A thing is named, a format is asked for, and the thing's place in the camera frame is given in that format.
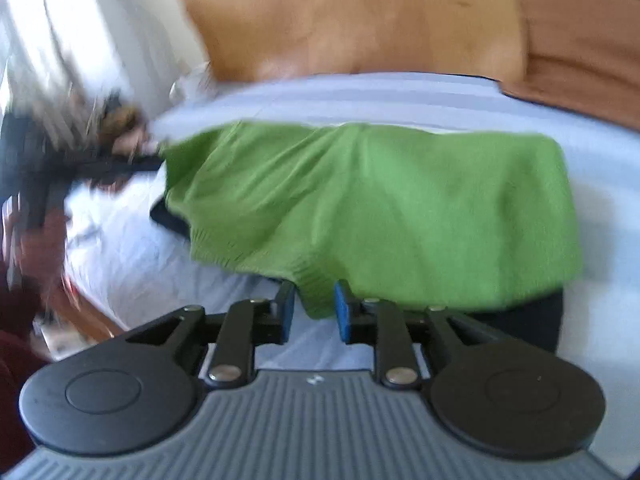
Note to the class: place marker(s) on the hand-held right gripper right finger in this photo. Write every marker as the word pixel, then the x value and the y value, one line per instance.
pixel 342 310

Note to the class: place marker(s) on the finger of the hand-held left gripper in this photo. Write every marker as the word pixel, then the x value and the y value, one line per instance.
pixel 125 167

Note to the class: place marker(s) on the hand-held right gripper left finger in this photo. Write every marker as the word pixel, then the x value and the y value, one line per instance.
pixel 286 310

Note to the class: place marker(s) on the green and navy knit sweater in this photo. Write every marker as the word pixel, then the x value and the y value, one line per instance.
pixel 375 200

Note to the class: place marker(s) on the person's left hand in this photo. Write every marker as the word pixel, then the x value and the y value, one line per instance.
pixel 122 125

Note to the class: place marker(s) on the white curtain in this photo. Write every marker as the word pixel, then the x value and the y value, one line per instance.
pixel 75 20

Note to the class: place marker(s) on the person's dark red clothing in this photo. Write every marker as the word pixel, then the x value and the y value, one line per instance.
pixel 12 370

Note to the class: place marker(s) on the wooden headboard panel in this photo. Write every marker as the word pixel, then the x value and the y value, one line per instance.
pixel 350 15

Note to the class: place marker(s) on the brown cushion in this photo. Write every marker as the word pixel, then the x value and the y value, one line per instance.
pixel 580 35

